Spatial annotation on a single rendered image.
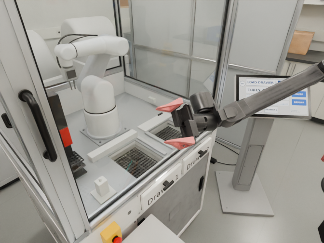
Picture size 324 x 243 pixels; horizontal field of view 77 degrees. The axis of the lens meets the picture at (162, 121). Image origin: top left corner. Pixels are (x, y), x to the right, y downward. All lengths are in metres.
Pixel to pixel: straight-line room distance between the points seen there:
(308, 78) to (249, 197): 1.61
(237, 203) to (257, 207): 0.18
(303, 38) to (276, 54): 1.55
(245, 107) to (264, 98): 0.08
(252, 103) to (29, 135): 0.63
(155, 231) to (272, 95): 0.78
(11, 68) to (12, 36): 0.06
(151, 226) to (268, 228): 1.29
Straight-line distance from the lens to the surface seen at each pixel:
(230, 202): 2.17
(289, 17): 2.24
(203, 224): 2.03
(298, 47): 3.83
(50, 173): 0.64
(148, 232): 1.10
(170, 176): 1.11
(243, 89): 1.62
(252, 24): 2.32
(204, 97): 0.68
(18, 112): 0.54
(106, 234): 0.95
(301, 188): 2.65
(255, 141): 1.88
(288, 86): 0.78
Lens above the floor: 1.72
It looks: 33 degrees down
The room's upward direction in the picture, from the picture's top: straight up
